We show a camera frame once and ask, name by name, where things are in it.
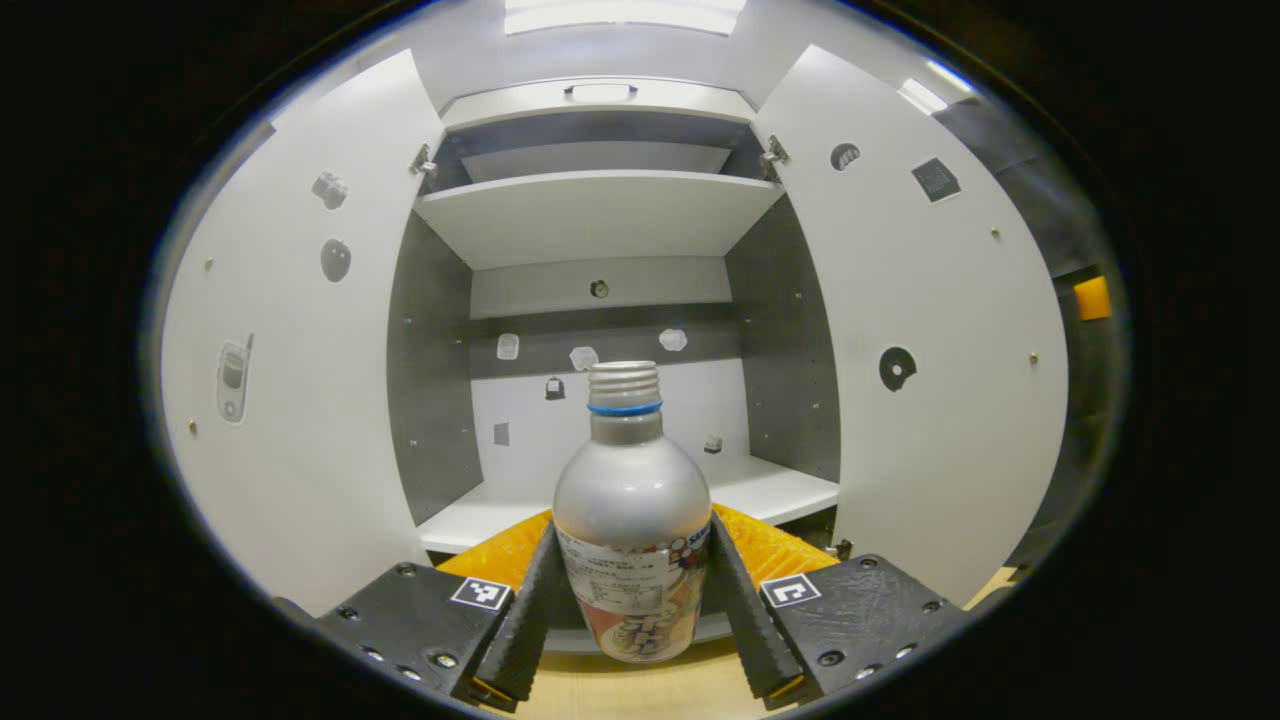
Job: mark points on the metal door hinge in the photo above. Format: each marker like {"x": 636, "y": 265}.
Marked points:
{"x": 840, "y": 548}
{"x": 772, "y": 152}
{"x": 423, "y": 160}

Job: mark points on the white and grey cabinet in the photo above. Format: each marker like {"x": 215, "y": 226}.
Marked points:
{"x": 520, "y": 465}

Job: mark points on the white door with phone sticker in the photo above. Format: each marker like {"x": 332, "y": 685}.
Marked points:
{"x": 300, "y": 450}

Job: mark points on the white door with cat sticker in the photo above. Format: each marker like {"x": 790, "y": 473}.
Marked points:
{"x": 950, "y": 450}

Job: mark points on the ceiling light panel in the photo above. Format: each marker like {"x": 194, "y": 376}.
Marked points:
{"x": 925, "y": 95}
{"x": 620, "y": 15}

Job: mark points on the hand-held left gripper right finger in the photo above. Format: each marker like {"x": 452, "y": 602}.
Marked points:
{"x": 745, "y": 620}

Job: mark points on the white cabinet shelf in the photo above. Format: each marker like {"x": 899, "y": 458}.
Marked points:
{"x": 770, "y": 490}
{"x": 600, "y": 215}

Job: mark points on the white cabinet drawer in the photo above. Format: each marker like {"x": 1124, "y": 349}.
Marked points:
{"x": 500, "y": 105}

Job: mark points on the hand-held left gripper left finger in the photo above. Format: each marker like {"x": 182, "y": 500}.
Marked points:
{"x": 520, "y": 640}

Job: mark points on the silver bottle with printed label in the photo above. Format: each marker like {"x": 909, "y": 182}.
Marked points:
{"x": 630, "y": 500}

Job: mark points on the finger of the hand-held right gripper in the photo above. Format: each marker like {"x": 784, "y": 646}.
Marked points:
{"x": 1092, "y": 298}

